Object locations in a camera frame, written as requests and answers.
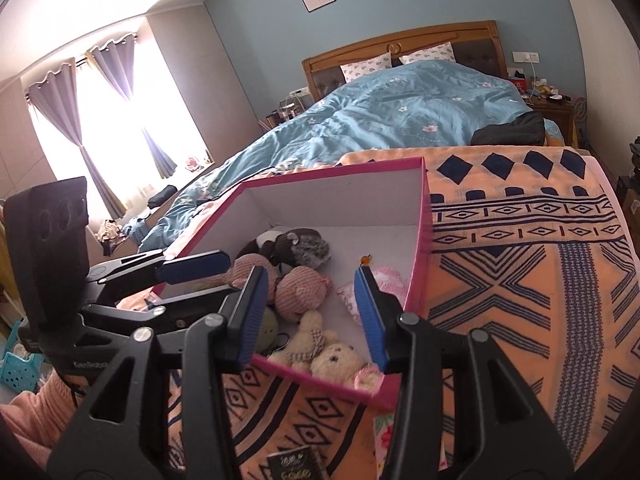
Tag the blue floral duvet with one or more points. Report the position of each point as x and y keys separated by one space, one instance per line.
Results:
x=400 y=105

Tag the pink knitted plush toy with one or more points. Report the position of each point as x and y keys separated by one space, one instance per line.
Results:
x=300 y=292

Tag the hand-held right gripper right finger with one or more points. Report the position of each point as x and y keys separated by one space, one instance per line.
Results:
x=372 y=320

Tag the green plush toy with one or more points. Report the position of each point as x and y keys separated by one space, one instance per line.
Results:
x=270 y=327

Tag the wooden nightstand with clutter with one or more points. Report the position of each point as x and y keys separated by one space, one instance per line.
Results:
x=552 y=115

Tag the orange patterned blanket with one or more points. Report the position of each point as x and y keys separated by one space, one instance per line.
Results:
x=525 y=285

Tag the white patterned pillow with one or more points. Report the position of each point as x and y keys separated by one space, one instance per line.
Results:
x=365 y=67
x=427 y=53

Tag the wooden headboard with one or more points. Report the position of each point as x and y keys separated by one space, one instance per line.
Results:
x=450 y=32

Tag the nightstand with bottles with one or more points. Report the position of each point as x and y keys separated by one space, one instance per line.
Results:
x=282 y=115

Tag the mixed clothes heap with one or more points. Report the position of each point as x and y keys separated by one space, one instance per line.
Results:
x=117 y=235

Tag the dark folded cloth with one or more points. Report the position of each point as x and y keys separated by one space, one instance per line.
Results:
x=162 y=196

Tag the dark cloth on bed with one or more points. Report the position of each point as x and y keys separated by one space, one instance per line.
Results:
x=510 y=130

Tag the grey furry plush toy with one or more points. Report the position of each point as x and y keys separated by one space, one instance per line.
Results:
x=305 y=250

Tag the white wall socket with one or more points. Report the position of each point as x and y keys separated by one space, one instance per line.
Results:
x=525 y=56

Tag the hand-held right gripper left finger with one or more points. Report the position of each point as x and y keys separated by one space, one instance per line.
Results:
x=252 y=320

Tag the white power strip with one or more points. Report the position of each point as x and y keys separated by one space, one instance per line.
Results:
x=299 y=92

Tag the cream teddy bear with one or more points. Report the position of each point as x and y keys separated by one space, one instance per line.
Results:
x=335 y=360

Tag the black tissue pack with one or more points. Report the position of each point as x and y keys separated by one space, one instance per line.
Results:
x=297 y=465

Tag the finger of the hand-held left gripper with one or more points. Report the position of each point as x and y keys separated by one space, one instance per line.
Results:
x=195 y=266
x=165 y=310

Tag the person's left forearm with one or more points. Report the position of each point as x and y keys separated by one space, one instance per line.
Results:
x=35 y=410

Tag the blue plastic basket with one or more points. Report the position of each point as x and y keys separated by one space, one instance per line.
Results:
x=20 y=370

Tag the floral tissue pack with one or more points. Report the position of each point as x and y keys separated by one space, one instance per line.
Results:
x=386 y=440

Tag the purple curtain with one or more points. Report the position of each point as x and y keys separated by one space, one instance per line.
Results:
x=65 y=120
x=125 y=90

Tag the pink satin pouch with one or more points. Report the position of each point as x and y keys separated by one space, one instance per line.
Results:
x=387 y=280

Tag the pink cardboard box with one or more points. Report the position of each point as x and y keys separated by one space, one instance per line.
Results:
x=320 y=382

